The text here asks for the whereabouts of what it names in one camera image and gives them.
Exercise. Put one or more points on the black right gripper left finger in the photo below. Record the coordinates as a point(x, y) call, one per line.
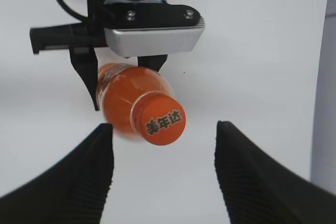
point(74, 190)

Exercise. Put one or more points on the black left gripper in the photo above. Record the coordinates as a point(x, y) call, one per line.
point(88, 32)

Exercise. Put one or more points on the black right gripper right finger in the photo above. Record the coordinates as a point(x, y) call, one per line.
point(258, 189)

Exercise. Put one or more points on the orange soda bottle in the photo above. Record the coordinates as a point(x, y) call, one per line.
point(120, 87)

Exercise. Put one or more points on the orange bottle cap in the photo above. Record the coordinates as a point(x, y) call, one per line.
point(159, 118)

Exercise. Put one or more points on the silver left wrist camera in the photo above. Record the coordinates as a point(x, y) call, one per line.
point(128, 43)

